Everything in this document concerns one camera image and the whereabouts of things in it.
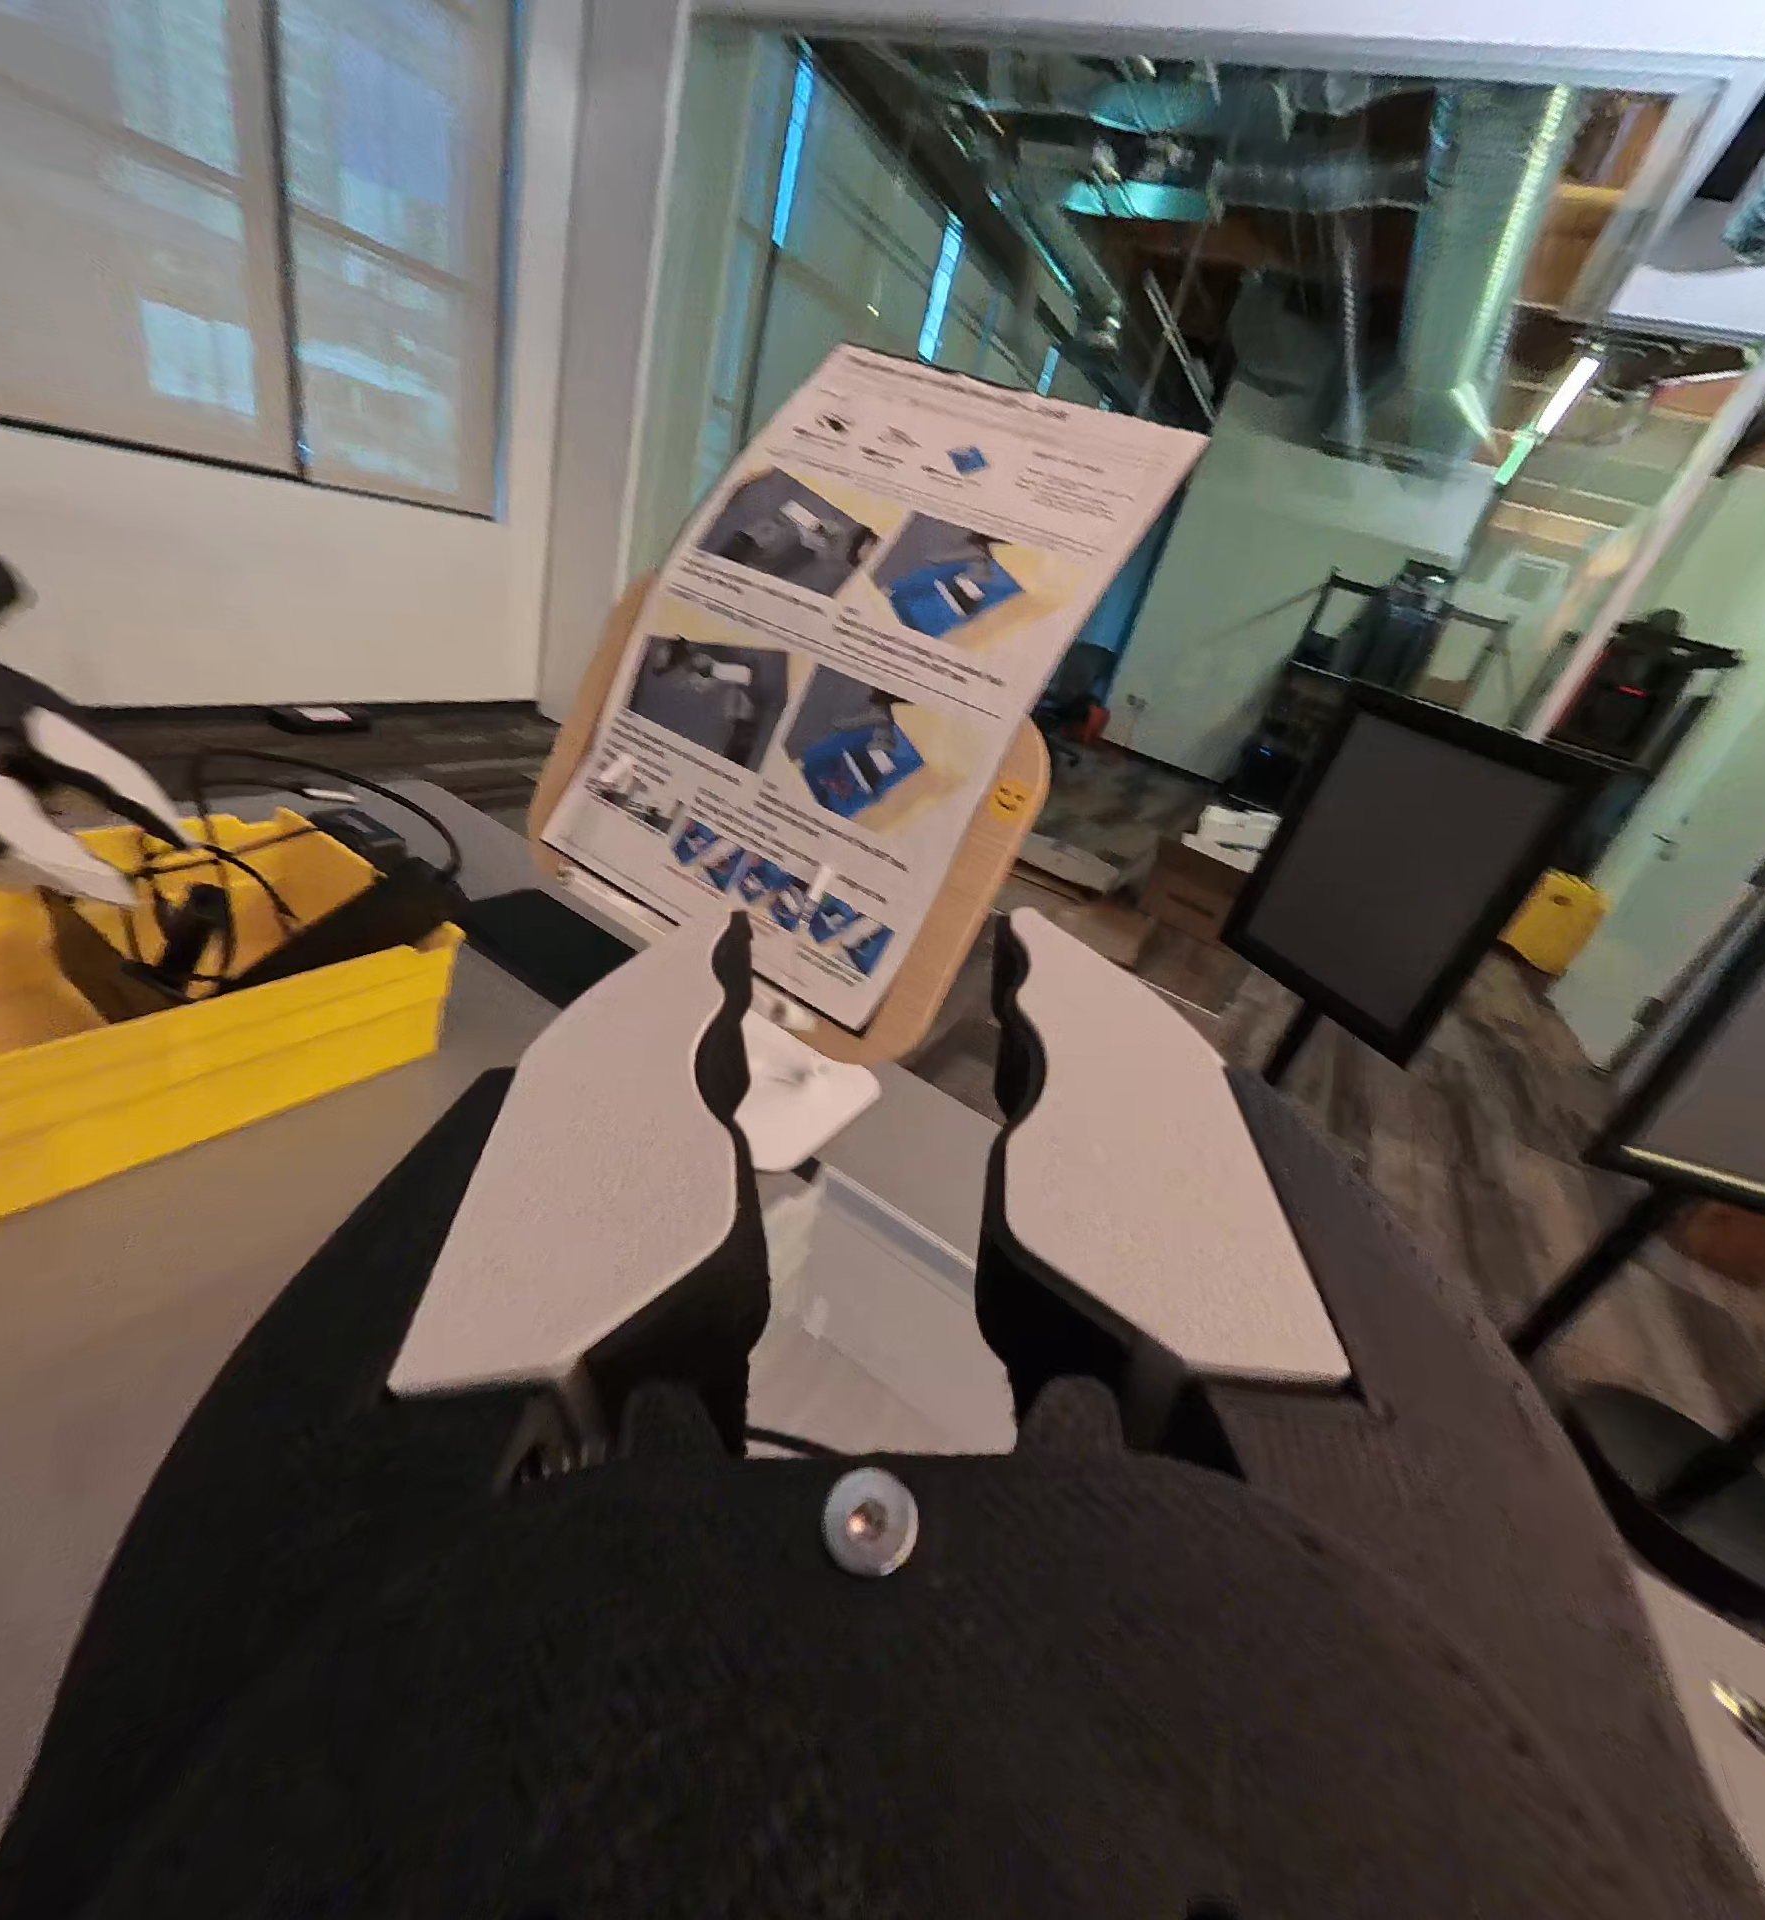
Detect yellow floor sign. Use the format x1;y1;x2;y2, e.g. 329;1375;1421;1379
1504;873;1612;978

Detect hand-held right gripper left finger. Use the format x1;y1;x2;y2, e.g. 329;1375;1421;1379
387;911;774;1405

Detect instruction poster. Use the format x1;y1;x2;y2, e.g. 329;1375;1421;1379
548;340;1210;1037

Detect black floor stand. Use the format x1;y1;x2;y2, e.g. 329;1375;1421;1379
1507;873;1765;1623

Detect black monitor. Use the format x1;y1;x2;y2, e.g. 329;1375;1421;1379
1222;692;1612;1080

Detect white stand base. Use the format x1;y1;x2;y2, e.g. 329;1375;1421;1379
732;1007;884;1172

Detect large glass window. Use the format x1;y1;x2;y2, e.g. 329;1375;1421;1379
0;0;524;519

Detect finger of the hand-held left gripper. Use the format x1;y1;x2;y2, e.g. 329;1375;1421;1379
0;775;149;908
12;707;195;857

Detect yellow plastic bin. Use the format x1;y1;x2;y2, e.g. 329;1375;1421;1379
0;803;470;1248

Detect black 7-port USB hub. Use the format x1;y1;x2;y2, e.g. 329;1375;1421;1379
134;750;470;998

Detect clear plastic bin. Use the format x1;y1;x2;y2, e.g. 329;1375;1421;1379
747;1052;1019;1455

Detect black flat desk pad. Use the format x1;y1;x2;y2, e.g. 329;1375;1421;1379
466;894;643;1007

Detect narrow glass window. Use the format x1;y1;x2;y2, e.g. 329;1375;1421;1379
629;29;1126;602

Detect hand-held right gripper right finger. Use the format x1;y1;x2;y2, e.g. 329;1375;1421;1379
979;908;1354;1396

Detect instruction sheet on stand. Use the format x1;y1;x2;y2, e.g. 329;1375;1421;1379
524;586;1048;1067

